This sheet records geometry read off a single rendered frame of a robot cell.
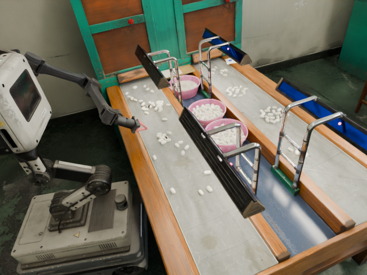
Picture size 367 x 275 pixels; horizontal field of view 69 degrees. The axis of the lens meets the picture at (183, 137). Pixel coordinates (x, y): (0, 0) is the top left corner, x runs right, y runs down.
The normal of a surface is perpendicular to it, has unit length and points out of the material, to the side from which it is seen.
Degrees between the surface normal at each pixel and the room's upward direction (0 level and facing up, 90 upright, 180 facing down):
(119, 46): 90
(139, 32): 90
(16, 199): 0
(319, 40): 89
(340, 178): 0
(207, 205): 0
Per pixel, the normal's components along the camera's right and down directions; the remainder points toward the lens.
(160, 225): -0.11, -0.76
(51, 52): 0.29, 0.59
